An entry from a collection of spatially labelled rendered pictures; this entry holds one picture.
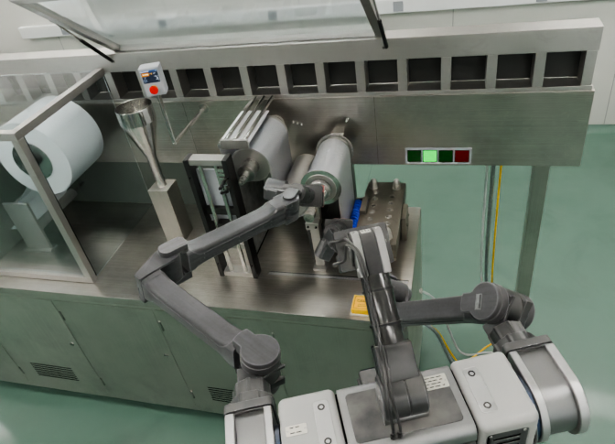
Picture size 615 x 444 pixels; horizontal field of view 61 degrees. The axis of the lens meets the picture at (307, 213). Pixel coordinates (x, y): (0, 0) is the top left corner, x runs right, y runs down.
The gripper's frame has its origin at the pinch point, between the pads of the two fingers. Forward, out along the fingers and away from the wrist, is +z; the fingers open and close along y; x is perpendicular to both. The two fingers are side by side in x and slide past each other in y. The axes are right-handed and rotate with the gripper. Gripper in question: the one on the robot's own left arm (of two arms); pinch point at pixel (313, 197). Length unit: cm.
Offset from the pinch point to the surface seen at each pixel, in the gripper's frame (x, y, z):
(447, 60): 49, 41, 21
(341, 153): 18.4, 3.7, 25.4
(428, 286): -42, 31, 155
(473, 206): 10, 58, 218
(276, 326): -47, -19, 24
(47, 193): 0, -97, -8
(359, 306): -36.6, 13.2, 16.9
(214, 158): 12.2, -32.9, -5.8
